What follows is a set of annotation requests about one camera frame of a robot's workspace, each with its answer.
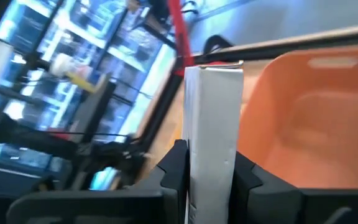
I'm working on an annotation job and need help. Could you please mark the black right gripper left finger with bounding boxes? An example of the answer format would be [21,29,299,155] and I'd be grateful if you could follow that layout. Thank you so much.
[6,139,190,224]

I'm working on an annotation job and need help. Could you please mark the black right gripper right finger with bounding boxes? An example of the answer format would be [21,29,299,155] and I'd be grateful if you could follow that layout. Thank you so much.
[228,151,358,224]

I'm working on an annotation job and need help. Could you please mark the white green box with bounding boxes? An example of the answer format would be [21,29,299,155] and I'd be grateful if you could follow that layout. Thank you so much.
[181,60,244,224]

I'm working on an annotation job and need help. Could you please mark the orange plastic bin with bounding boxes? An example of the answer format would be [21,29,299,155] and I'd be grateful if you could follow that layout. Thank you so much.
[237,43,358,189]

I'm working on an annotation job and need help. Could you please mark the large window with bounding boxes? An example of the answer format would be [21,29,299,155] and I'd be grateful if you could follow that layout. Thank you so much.
[0,0,175,187]

